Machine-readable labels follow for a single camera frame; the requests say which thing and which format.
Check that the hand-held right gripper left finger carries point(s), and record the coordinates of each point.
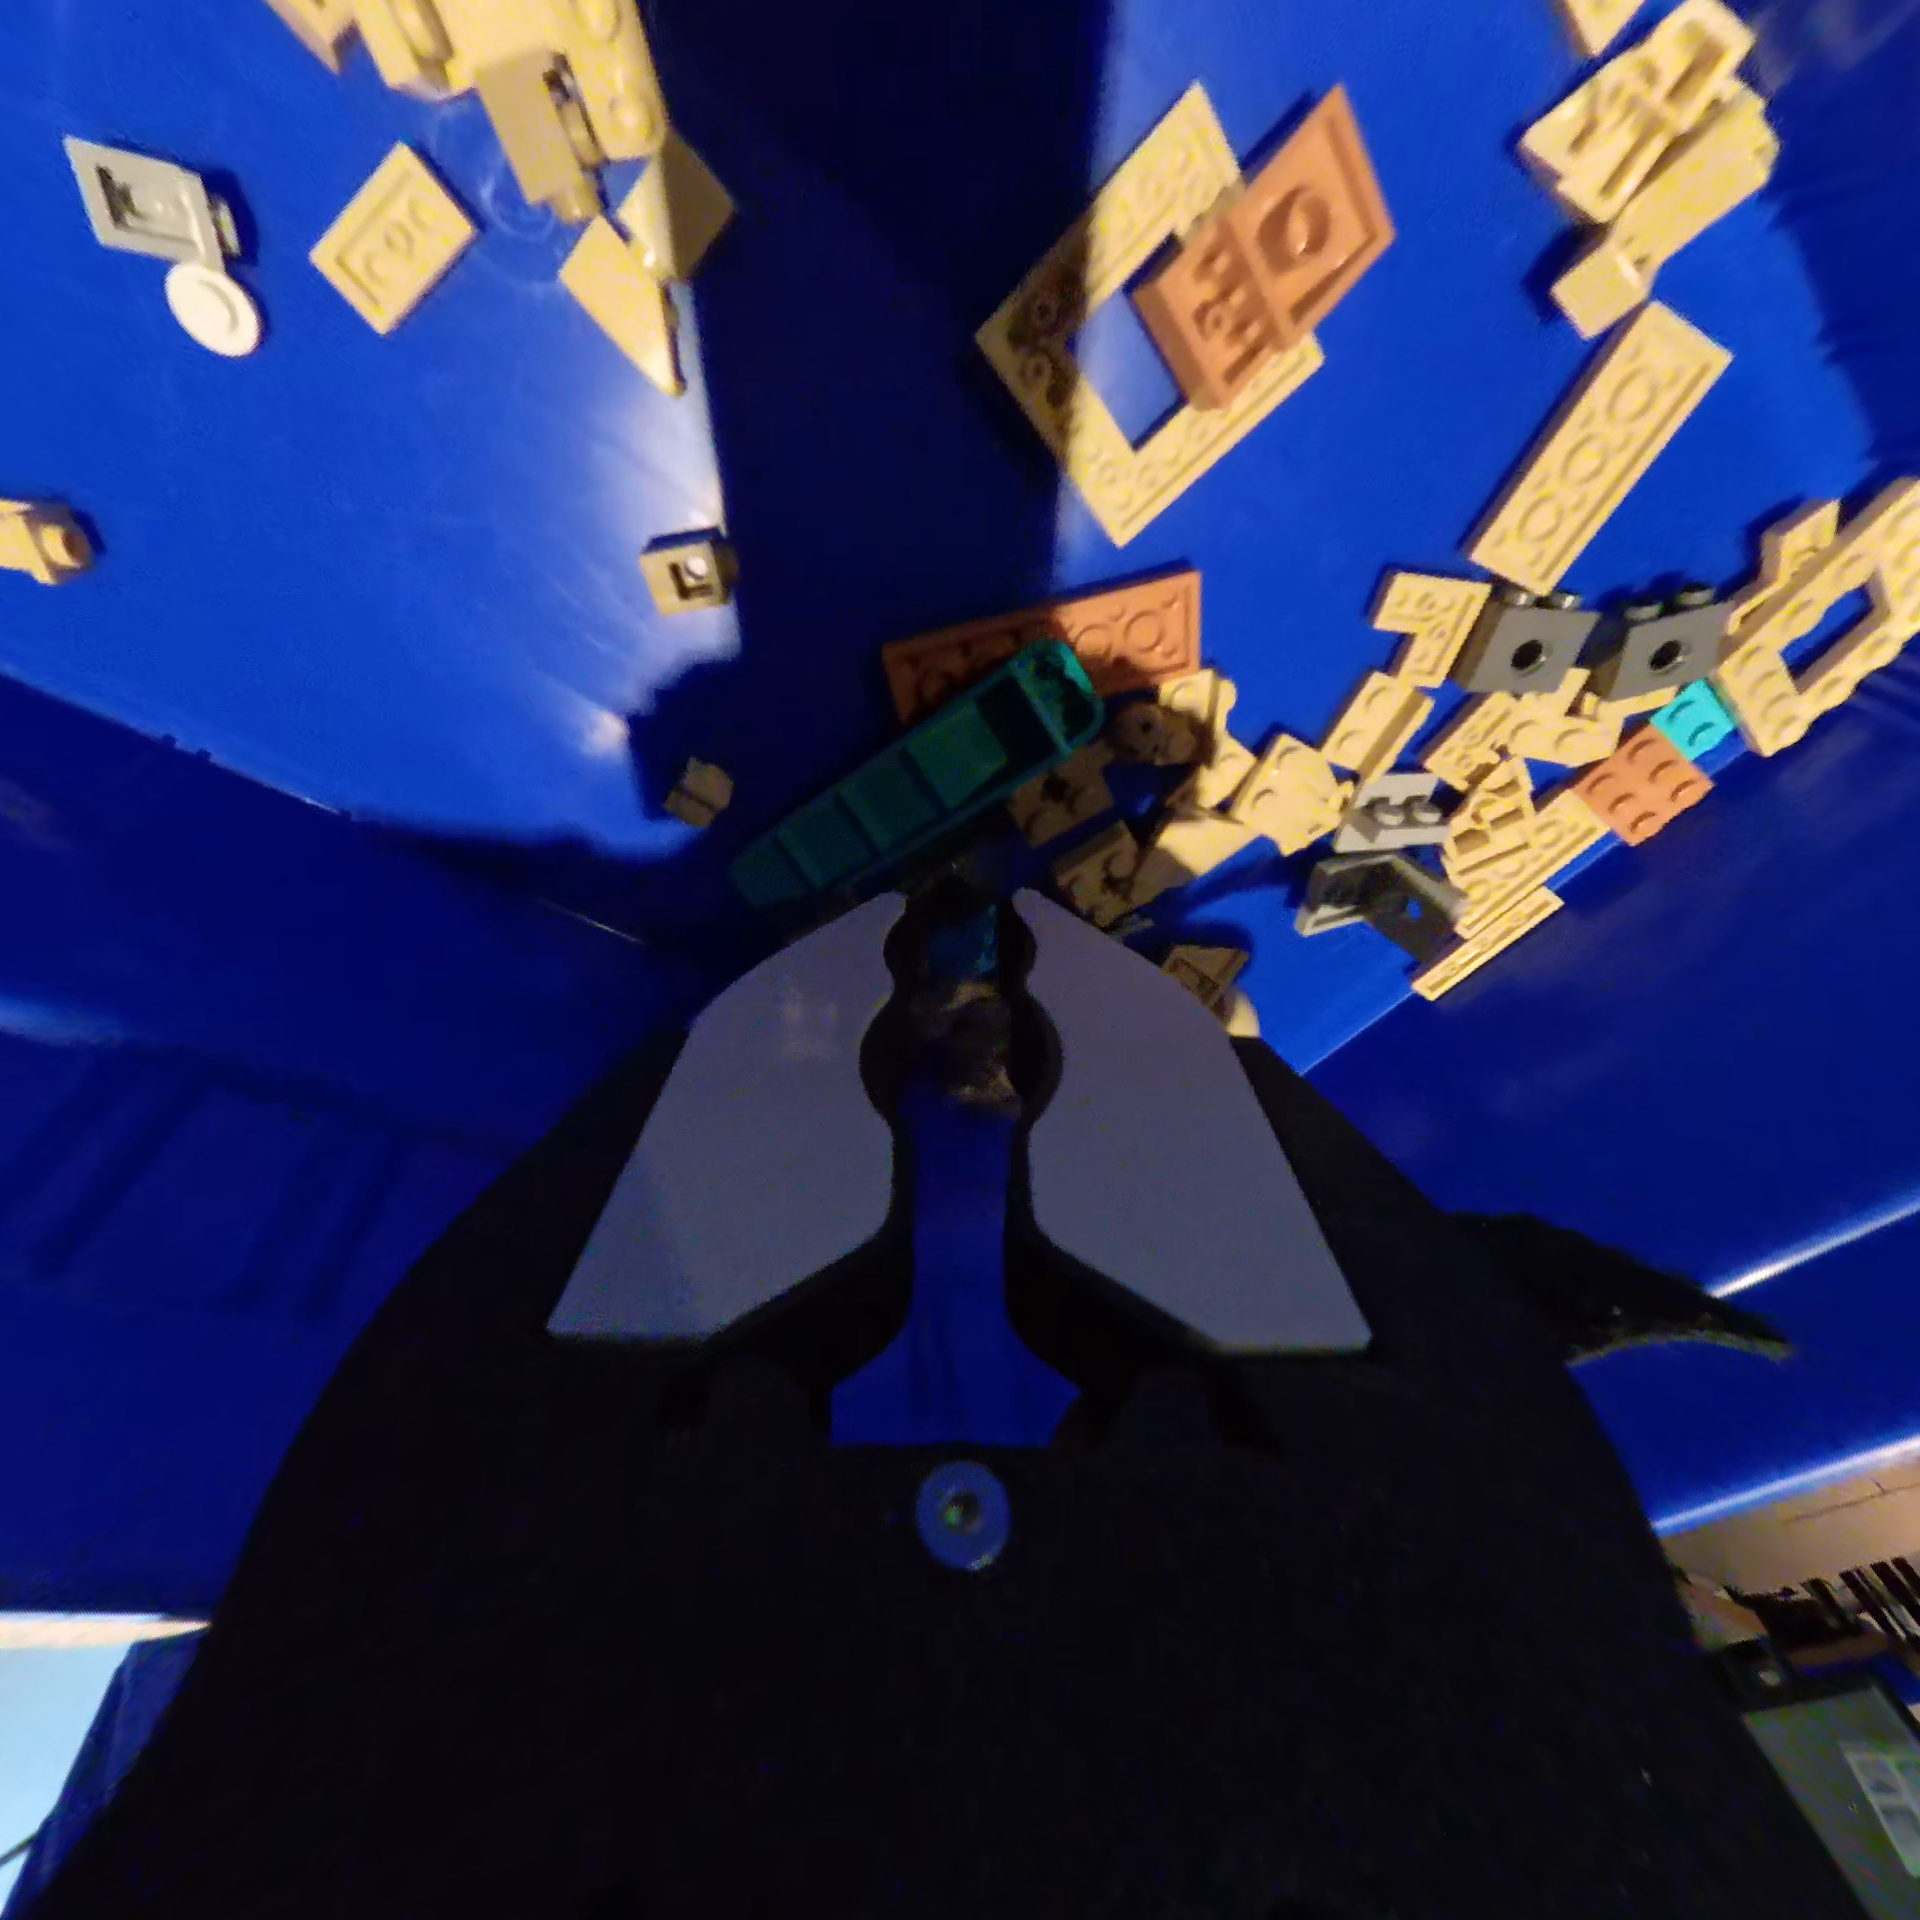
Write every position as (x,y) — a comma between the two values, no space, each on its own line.
(735,1171)

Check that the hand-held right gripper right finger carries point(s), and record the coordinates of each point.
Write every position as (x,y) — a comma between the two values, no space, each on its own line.
(1184,1185)

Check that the teal long toy brick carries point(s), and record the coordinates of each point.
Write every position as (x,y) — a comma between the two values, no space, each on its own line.
(930,759)

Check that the blue plastic bin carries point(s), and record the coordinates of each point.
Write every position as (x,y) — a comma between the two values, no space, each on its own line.
(375,601)

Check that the white desk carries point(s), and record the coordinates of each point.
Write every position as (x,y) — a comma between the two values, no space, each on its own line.
(61,1694)

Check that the brown long toy plate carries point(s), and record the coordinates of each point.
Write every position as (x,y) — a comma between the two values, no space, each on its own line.
(1125,630)

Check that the small olive toy brick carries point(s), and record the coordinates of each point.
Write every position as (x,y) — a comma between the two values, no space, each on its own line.
(693,571)

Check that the small orange-brown toy brick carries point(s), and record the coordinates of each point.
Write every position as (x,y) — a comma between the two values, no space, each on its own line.
(1642,791)

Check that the dark grey holed toy brick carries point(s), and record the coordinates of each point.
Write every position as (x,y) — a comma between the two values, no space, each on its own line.
(1662,657)
(1531,657)

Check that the small turquoise toy brick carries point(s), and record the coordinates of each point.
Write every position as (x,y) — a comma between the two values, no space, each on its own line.
(1699,720)

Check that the black ridged device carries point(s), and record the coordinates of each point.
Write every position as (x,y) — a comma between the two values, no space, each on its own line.
(1831,1599)

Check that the pile of tan toy bricks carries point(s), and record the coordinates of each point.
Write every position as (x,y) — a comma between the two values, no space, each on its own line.
(1599,450)

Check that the brown square toy plate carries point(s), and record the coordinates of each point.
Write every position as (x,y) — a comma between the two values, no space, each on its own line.
(1209,323)
(1305,210)

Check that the grey box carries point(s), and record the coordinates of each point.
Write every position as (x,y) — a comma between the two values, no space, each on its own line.
(1838,1762)

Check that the white round toy piece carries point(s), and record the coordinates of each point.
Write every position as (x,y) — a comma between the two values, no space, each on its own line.
(211,309)

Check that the grey hinged toy plate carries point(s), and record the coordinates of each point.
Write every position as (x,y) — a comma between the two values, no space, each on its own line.
(142,193)

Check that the dark grey toy bracket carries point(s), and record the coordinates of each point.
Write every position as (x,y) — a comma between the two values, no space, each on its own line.
(1372,893)

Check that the light grey toy bracket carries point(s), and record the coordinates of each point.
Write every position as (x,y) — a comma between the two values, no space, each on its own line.
(1403,811)

